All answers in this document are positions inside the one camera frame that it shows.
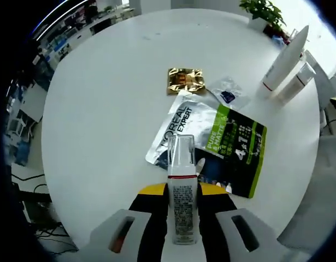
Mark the gold foil sachet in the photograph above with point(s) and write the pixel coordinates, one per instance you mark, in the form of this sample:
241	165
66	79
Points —
185	82

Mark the grey chair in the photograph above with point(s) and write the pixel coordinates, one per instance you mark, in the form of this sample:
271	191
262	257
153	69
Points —
323	90

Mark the potted green plant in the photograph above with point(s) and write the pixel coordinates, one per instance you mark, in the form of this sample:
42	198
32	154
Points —
263	12

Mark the small clear sachet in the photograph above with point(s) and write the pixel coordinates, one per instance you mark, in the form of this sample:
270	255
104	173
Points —
227	92

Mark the small white skincare bottle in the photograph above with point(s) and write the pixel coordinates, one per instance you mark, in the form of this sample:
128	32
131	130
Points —
182	207
296	84

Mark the white skincare tube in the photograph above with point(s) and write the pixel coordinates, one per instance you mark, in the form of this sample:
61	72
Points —
285	62

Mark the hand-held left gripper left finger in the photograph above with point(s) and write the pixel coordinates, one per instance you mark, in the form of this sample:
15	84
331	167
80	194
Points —
151	218

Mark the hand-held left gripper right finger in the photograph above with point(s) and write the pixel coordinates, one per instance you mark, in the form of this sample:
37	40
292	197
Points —
214	218

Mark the silver and green sachet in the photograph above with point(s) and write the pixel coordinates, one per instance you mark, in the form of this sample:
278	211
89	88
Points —
225	136

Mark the dark red object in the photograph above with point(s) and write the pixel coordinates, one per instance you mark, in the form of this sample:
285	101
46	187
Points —
278	32

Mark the blue crumpled bag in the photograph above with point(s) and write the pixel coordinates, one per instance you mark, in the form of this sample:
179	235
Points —
279	42

